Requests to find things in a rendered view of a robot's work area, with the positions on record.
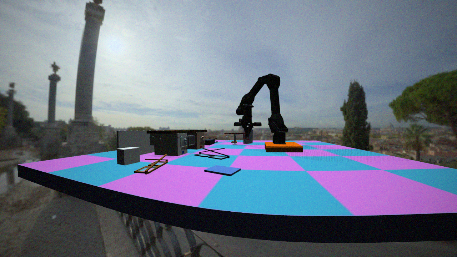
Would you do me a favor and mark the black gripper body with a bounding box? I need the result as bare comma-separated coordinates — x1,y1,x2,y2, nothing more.
234,114,262,127

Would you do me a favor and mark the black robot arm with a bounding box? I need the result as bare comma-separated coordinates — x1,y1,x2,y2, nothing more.
236,74,288,145

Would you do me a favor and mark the blue flat slab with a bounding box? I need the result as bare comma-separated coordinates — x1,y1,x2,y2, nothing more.
204,165,241,176

